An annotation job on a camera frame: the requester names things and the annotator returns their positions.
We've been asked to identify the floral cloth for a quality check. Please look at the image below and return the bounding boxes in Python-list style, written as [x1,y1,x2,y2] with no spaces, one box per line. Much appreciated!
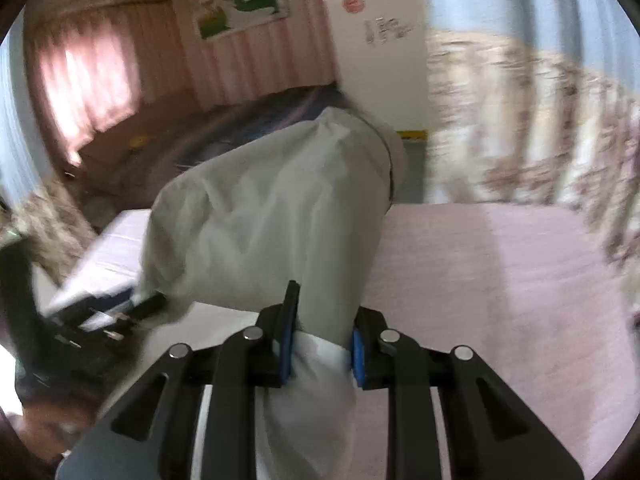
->
[7,180,103,286]

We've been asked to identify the pink window curtain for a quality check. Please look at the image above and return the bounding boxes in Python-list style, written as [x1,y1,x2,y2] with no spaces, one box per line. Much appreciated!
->
[25,7,143,163]

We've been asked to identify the olive and white jacket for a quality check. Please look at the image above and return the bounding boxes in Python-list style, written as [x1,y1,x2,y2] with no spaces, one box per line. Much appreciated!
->
[135,105,408,480]

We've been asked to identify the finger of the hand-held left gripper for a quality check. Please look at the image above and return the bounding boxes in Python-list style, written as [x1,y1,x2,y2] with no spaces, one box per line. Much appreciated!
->
[107,294,168,336]

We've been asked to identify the striped blue purple blanket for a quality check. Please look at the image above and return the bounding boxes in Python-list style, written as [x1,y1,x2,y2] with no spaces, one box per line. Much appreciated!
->
[75,85,346,196]

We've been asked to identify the floral curtain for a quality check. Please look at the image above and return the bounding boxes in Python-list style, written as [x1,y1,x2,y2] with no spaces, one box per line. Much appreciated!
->
[425,30,640,288]

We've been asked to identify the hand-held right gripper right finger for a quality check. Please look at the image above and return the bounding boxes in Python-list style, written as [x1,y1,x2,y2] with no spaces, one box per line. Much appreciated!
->
[350,307,585,480]

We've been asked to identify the pink bed sheet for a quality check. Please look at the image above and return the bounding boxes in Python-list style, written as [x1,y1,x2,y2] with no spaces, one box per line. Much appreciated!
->
[47,202,636,480]

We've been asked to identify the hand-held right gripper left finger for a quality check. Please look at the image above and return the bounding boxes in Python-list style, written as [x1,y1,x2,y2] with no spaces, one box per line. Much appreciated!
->
[55,280,303,480]

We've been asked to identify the green wall poster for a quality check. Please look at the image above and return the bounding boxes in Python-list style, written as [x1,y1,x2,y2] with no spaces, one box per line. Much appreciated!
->
[192,0,292,43]

